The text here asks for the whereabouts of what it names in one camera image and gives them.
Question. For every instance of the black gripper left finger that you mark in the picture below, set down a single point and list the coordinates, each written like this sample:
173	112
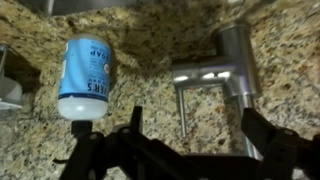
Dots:
127	148

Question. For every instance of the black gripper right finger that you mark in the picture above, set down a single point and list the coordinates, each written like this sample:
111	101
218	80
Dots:
283	149

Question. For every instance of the stainless steel tap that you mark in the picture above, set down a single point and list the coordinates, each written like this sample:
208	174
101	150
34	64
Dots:
233	68

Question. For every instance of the blue soap dispenser bottle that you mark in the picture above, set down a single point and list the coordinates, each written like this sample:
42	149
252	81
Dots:
84	84

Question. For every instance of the stainless steel sink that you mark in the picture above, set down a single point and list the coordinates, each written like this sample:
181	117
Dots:
64	7

